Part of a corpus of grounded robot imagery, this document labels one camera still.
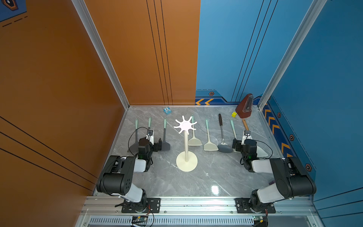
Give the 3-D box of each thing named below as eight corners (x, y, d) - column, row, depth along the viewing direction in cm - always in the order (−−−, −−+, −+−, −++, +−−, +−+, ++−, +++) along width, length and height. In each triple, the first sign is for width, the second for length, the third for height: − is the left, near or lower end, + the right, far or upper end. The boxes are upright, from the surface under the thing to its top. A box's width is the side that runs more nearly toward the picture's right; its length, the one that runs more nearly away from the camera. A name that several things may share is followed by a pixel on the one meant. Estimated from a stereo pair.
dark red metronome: (238, 118, 114) (245, 101, 100) (235, 109, 120) (241, 92, 106) (249, 117, 114) (258, 101, 100) (246, 109, 120) (254, 92, 106)
